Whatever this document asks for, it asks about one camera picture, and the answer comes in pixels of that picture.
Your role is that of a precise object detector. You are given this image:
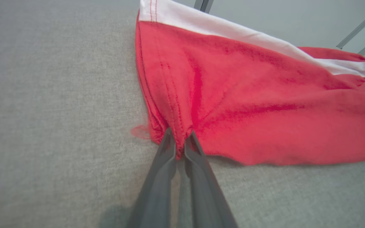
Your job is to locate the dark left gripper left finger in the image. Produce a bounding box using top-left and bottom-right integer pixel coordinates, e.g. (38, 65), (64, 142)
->
(128, 127), (178, 228)

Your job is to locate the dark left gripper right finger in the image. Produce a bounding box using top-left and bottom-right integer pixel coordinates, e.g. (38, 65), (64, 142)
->
(184, 130), (238, 228)

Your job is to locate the red white basketball jersey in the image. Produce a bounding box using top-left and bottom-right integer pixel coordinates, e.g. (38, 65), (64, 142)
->
(130, 0), (365, 167)

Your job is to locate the grey double partition post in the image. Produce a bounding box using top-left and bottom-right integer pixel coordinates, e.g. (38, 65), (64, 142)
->
(194, 0), (215, 13)

